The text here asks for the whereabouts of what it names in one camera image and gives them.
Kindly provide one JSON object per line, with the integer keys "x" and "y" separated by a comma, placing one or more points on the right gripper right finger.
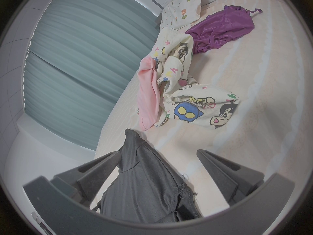
{"x": 227, "y": 177}

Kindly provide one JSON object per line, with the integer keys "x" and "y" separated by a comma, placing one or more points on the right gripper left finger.
{"x": 93, "y": 175}

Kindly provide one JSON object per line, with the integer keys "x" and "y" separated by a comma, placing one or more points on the black T-shirt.
{"x": 146, "y": 185}

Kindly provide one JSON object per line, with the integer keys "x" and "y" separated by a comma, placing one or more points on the bed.
{"x": 244, "y": 82}

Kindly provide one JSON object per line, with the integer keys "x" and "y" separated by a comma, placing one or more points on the blue-green curtain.
{"x": 73, "y": 101}
{"x": 97, "y": 33}

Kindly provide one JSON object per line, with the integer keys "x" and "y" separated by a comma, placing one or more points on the white printed garment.
{"x": 195, "y": 101}

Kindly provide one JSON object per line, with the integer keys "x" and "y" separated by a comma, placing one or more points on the pink garment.
{"x": 146, "y": 94}

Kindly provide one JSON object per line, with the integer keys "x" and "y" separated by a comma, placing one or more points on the purple garment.
{"x": 220, "y": 30}

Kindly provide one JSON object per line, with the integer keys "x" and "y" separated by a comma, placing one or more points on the grey bedside table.
{"x": 158, "y": 21}

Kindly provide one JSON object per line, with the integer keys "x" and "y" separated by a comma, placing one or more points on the white printed pillow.
{"x": 181, "y": 11}

